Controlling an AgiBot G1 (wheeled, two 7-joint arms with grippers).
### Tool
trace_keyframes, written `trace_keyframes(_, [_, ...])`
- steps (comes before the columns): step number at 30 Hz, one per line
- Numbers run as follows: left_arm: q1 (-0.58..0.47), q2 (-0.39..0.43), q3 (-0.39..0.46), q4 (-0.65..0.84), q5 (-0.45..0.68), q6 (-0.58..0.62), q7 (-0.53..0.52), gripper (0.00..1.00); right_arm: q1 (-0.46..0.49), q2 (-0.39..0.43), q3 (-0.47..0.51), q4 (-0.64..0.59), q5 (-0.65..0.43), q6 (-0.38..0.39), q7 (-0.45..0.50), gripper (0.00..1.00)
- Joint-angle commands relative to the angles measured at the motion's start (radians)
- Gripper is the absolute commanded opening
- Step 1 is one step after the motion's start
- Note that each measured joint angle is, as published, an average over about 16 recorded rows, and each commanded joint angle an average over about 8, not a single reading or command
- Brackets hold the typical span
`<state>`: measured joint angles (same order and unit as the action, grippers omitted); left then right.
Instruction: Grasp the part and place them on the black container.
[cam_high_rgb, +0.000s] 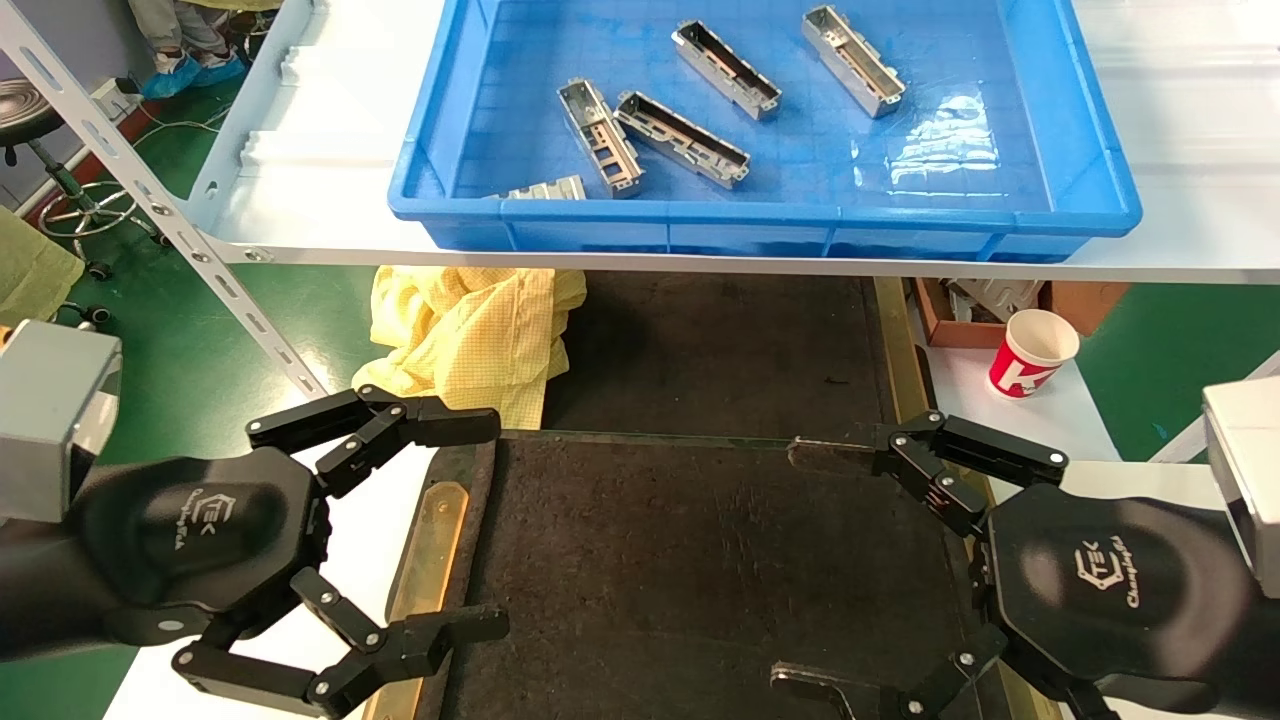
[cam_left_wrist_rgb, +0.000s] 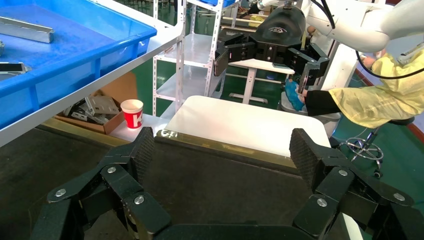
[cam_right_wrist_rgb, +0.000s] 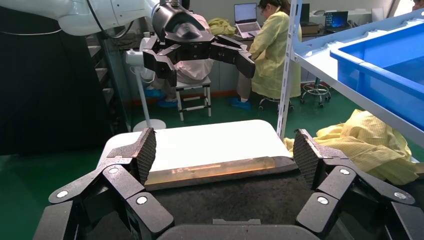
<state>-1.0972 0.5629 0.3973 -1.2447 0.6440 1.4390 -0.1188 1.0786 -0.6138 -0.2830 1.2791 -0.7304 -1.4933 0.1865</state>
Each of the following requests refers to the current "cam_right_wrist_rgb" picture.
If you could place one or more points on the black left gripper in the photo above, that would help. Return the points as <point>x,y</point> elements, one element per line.
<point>185,36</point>

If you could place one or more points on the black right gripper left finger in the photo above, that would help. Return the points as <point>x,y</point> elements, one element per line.
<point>116,179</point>

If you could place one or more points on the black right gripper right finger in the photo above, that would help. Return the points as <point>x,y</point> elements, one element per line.
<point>334,182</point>

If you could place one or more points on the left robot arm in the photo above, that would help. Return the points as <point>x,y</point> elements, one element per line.
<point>82,16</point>

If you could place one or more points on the person in white coat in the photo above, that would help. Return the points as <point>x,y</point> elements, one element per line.
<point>195,69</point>

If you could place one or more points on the long white workbench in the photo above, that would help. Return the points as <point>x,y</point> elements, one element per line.
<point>228,76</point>

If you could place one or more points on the yellow cloth bundle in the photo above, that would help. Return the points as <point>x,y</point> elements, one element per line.
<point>220,27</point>

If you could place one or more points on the white step stool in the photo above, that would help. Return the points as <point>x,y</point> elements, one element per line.
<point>193,99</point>

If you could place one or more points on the yellow crumpled garment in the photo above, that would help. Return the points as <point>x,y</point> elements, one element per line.
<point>367,145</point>

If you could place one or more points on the open silver laptop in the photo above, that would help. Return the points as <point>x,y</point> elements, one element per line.
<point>246,20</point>

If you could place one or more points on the person in yellow-green gown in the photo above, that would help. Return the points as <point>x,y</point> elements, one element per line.
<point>271,56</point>

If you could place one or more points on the rolling stool chrome base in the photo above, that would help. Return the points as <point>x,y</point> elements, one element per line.
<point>316,91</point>
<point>275,102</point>

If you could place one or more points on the grey shelving rack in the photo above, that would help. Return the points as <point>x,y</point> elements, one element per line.
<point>101,73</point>

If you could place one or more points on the black tray with brass edges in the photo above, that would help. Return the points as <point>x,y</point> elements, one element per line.
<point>232,198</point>

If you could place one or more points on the large black partition panel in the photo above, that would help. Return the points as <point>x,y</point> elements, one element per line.
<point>46,92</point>

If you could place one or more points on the white metal shelf rack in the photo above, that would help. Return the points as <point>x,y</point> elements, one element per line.
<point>318,63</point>

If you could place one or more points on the blue plastic bin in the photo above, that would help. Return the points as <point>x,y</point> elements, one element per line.
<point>387,73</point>

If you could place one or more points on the open dark laptop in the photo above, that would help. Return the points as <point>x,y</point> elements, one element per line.
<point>336,20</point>

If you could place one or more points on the person in grey trousers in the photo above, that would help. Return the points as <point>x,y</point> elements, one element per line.
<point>419,4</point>

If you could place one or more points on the white pedestal fan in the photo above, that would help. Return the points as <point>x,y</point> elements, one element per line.
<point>144,99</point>

